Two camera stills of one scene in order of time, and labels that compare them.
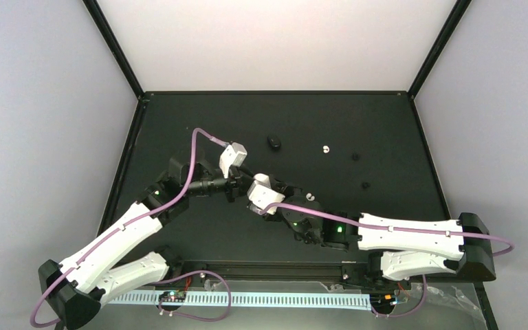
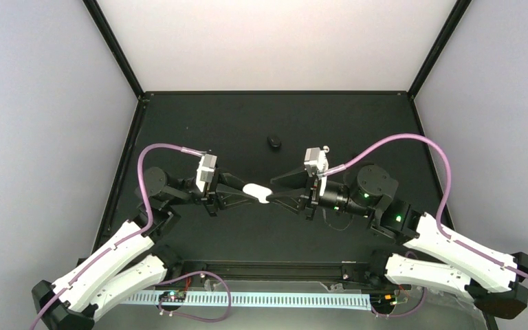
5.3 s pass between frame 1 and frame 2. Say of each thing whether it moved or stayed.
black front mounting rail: stayed
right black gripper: moved
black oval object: stayed
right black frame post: stayed
